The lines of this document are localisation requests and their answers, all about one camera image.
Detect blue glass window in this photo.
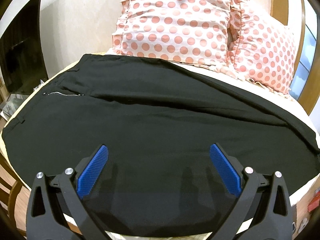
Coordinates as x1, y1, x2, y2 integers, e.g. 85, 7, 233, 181
290, 23, 318, 100

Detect polka dot pillow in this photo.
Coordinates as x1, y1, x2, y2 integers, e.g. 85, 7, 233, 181
112, 0, 234, 67
228, 0, 297, 95

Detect left polka dot pillow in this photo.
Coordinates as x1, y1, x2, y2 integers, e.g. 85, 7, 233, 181
112, 0, 234, 67

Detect black pants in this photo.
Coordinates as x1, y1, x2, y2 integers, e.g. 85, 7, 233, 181
2, 54, 320, 237

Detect bedside table clutter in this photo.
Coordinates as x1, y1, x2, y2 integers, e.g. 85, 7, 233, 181
1, 77, 44, 121

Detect black television screen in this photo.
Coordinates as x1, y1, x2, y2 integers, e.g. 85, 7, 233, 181
1, 0, 48, 95

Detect right polka dot pillow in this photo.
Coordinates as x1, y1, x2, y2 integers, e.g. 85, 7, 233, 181
228, 0, 297, 95

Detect wooden headboard frame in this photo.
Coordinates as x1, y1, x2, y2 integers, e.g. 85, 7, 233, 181
270, 0, 319, 115

